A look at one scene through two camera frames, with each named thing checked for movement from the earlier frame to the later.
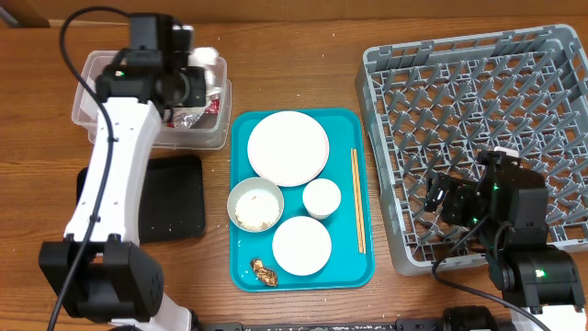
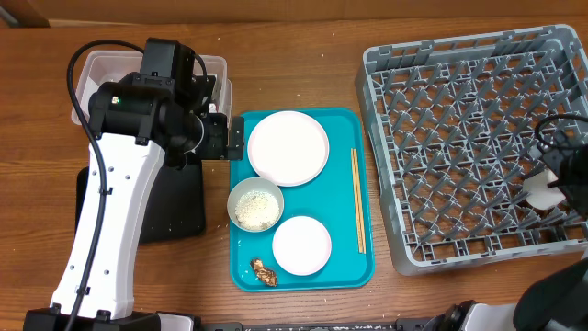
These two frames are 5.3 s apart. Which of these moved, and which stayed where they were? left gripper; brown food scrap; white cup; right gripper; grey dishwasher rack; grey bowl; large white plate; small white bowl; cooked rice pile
Moved: right gripper; white cup; left gripper
Stayed: large white plate; grey bowl; grey dishwasher rack; cooked rice pile; small white bowl; brown food scrap
